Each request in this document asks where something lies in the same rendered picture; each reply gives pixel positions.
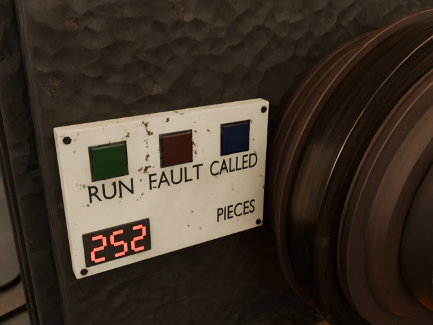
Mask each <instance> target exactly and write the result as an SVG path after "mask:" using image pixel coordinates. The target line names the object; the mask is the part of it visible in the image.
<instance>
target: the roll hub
mask: <svg viewBox="0 0 433 325"><path fill-rule="evenodd" d="M399 261H400V269H401V276H402V279H403V283H404V285H405V287H406V289H407V291H408V292H409V293H410V294H411V296H412V297H414V298H415V299H416V300H418V301H419V302H420V303H422V304H423V305H425V306H426V307H427V308H429V309H430V310H432V311H433V163H432V165H431V167H430V168H429V169H428V172H427V173H426V175H425V176H424V178H423V180H422V182H421V184H420V186H419V188H418V190H417V192H416V194H415V196H414V199H413V201H412V204H411V206H410V209H409V212H408V215H407V218H406V221H405V225H404V229H403V234H402V238H401V246H400V255H399Z"/></svg>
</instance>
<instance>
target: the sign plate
mask: <svg viewBox="0 0 433 325"><path fill-rule="evenodd" d="M268 109H269V102H268V101H266V100H264V99H261V98H259V99H250V100H245V101H237V102H232V103H223V104H214V105H209V106H201V107H196V108H187V109H183V110H174V111H169V112H160V113H152V114H147V115H138V116H133V117H125V118H120V119H111V120H107V121H98V122H93V123H84V124H76V125H71V126H62V127H57V128H54V129H53V132H54V137H55V146H56V151H57V160H58V165H59V174H60V179H61V188H62V193H63V202H64V211H65V216H66V225H67V230H68V239H69V244H70V253H71V258H72V267H73V272H74V274H75V276H76V278H77V279H80V278H83V277H87V276H89V275H93V274H96V273H100V272H103V271H107V270H111V269H114V268H118V267H120V266H124V265H127V264H131V263H134V262H137V261H141V260H144V259H148V258H151V257H155V256H157V255H162V254H164V253H168V252H171V251H175V250H179V249H182V248H186V247H188V246H192V245H195V244H199V243H201V242H206V241H210V240H212V239H216V238H219V237H223V236H226V235H230V234H232V233H236V232H239V231H243V230H247V229H250V228H254V227H257V226H260V225H262V221H263V208H264V184H265V159H266V146H267V122H268ZM240 123H249V145H248V150H243V151H239V152H233V153H227V154H223V127H224V126H229V125H233V124H240ZM187 132H191V161H188V162H182V163H178V164H172V165H169V166H163V158H162V137H163V136H168V135H175V134H180V133H187ZM122 143H124V144H125V152H126V169H127V174H124V175H118V176H114V177H108V178H105V179H99V180H95V179H94V172H93V161H92V154H91V149H92V148H99V147H103V146H111V145H115V144H122ZM140 225H142V228H143V227H145V228H146V235H144V236H143V233H142V228H139V229H136V230H134V229H133V227H135V226H140ZM120 230H122V231H123V233H119V234H116V235H114V234H113V232H115V231H120ZM100 235H102V238H103V237H105V238H106V246H104V249H103V250H99V251H94V250H93V249H95V248H99V247H102V246H103V239H102V238H101V239H96V240H94V241H93V239H92V237H97V236H100ZM111 235H113V239H114V243H117V242H121V241H124V243H127V249H128V250H127V251H124V244H120V245H117V246H114V244H111V239H110V236H111ZM140 236H143V239H139V240H136V241H134V238H136V237H140ZM131 241H134V245H135V248H140V247H144V249H143V250H139V251H135V249H133V250H132V249H131ZM93 251H94V256H95V260H96V259H100V258H103V257H104V258H105V260H104V261H99V262H95V261H92V260H91V252H93ZM122 252H124V255H120V256H118V257H116V256H115V254H117V253H122Z"/></svg>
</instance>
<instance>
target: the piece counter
mask: <svg viewBox="0 0 433 325"><path fill-rule="evenodd" d="M139 228H142V225H140V226H135V227H133V229H134V230H136V229H139ZM119 233H123V231H122V230H120V231H115V232H113V234H114V235H116V234H119ZM142 233H143V236H144V235H146V228H145V227H143V228H142ZM143 236H140V237H136V238H134V241H136V240H139V239H143ZM101 238H102V235H100V236H97V237H92V239H93V241H94V240H96V239H101ZM102 239H103V246H102V247H99V248H95V249H93V250H94V251H99V250H103V249H104V246H106V238H105V237H103V238H102ZM110 239H111V244H114V246H117V245H120V244H124V251H127V250H128V249H127V243H124V241H121V242H117V243H114V239H113V235H111V236H110ZM134 241H131V249H132V250H133V249H135V251H139V250H143V249H144V247H140V248H135V245H134ZM94 251H93V252H91V260H92V261H95V262H99V261H104V260H105V258H104V257H103V258H100V259H96V260H95V256H94ZM120 255H124V252H122V253H117V254H115V256H116V257H118V256H120Z"/></svg>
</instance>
